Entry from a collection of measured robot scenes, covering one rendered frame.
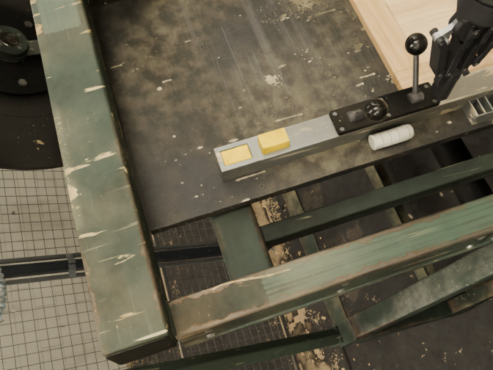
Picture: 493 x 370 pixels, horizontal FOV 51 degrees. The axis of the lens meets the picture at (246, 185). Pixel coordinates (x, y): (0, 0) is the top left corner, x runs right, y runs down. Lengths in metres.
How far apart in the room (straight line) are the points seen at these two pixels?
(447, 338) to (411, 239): 1.83
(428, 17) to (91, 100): 0.70
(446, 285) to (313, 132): 0.87
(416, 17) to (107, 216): 0.74
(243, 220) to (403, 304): 0.94
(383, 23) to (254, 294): 0.63
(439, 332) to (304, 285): 1.91
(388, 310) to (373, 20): 1.02
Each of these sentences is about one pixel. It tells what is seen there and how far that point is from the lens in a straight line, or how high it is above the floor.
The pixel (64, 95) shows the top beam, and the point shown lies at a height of 1.90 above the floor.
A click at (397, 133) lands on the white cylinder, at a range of 0.99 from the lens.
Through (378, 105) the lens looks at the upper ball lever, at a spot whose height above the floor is 1.54.
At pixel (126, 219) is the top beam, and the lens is 0.84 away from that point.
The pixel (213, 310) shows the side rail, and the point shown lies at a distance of 0.83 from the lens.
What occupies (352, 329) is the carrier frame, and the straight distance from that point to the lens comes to 1.96.
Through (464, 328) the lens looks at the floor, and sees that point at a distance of 2.64.
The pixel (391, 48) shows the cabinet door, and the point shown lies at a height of 1.34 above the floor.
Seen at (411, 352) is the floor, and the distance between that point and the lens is 2.84.
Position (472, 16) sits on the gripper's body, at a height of 1.57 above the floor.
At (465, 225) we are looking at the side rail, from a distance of 0.92.
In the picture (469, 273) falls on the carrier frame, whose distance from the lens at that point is 1.65.
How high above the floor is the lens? 2.20
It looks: 37 degrees down
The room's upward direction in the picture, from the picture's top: 90 degrees counter-clockwise
